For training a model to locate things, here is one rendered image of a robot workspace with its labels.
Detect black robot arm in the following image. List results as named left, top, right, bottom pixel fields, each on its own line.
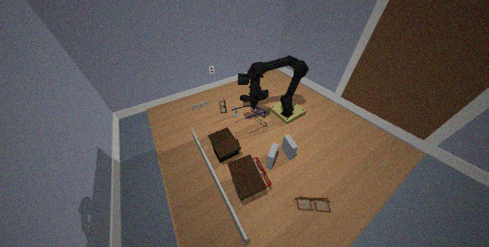
left=238, top=56, right=309, bottom=118

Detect black-framed glasses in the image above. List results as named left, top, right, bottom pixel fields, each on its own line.
left=219, top=100, right=227, bottom=113

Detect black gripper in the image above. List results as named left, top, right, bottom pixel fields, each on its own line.
left=240, top=85, right=260, bottom=109

